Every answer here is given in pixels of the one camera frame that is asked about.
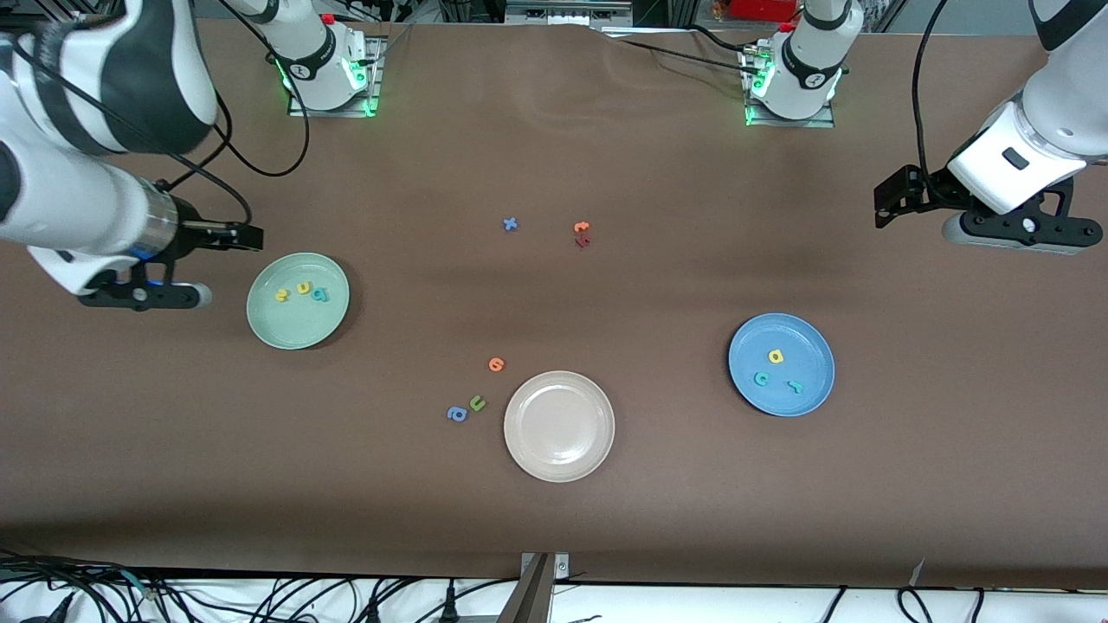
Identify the green plate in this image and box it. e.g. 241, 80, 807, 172
246, 252, 351, 351

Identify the blue plate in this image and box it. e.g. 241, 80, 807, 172
728, 312, 836, 418

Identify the red box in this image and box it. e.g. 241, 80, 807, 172
730, 0, 802, 22

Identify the beige plate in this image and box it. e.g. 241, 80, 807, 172
503, 370, 616, 483

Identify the gray metal box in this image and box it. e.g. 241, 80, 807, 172
505, 0, 635, 27

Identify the brown table cover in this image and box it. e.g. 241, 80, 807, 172
0, 16, 1108, 589

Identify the silver mounting plate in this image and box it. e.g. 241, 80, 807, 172
521, 552, 570, 581

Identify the dark metal beam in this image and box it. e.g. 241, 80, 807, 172
496, 554, 555, 623

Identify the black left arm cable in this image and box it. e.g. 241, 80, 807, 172
912, 0, 951, 193

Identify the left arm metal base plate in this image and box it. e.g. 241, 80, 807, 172
743, 43, 837, 130

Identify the long black right arm cable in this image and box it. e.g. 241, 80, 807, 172
210, 0, 312, 177

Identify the black cable on table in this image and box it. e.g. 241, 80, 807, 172
616, 38, 756, 67
688, 24, 752, 51

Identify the teal floor cable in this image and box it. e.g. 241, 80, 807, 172
119, 569, 165, 602

